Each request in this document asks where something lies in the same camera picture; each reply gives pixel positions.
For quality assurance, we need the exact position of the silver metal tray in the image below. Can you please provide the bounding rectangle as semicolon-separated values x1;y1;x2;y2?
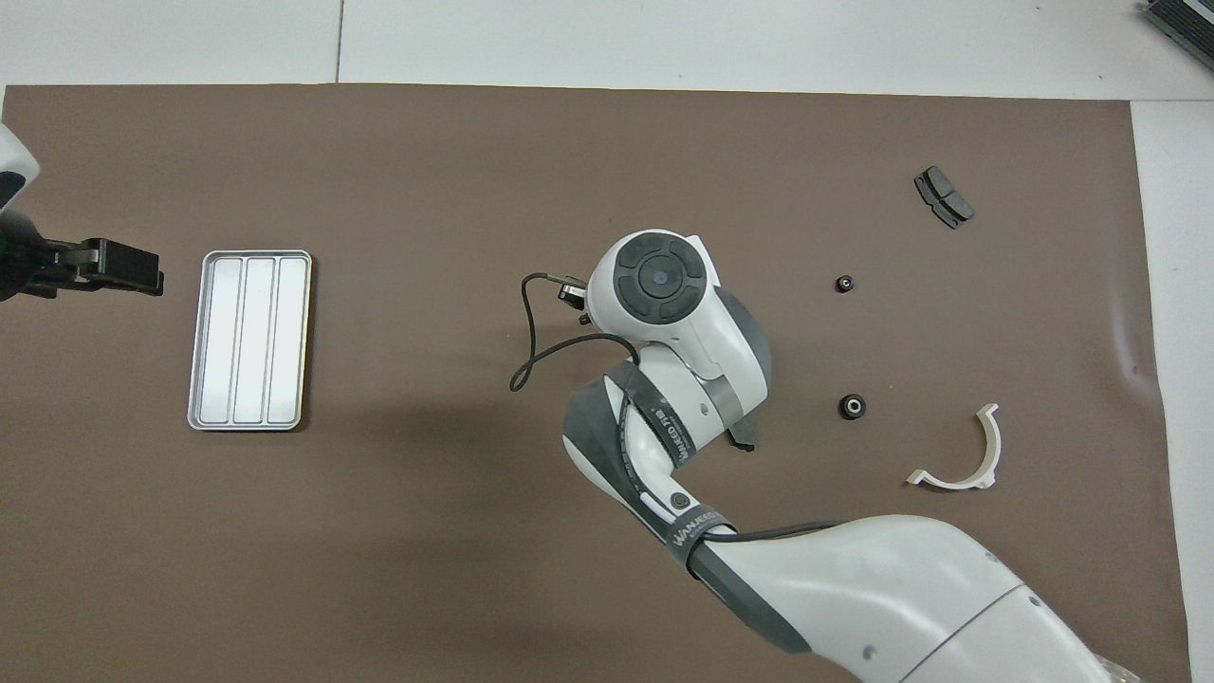
187;249;314;433

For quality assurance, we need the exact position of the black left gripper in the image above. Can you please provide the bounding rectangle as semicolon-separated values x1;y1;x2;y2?
43;237;165;297

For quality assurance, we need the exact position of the white curved plastic bracket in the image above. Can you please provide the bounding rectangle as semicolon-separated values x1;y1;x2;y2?
906;403;1002;492

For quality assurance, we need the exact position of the grey ribbed device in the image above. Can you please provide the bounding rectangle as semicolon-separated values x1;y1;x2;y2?
1141;0;1214;60

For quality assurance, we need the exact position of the brown table mat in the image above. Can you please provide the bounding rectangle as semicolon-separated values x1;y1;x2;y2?
0;83;1194;683

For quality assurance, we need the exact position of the short grey brake pad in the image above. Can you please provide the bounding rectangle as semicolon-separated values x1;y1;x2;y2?
913;166;976;231

